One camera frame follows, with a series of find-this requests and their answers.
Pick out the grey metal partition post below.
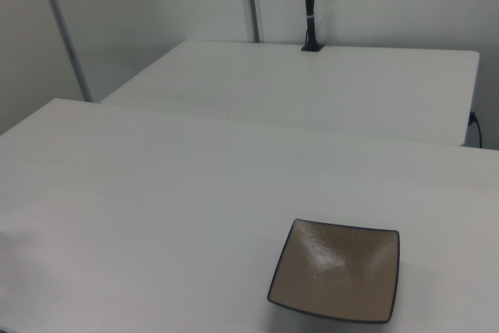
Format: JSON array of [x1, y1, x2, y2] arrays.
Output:
[[34, 0, 95, 103], [236, 0, 261, 44]]

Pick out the black power cable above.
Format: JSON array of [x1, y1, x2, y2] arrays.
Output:
[[468, 110, 483, 150]]

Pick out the black camera stand pole white band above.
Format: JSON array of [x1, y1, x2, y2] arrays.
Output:
[[300, 0, 326, 53]]

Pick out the brown square ceramic plate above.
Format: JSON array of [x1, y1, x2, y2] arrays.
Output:
[[266, 218, 401, 325]]

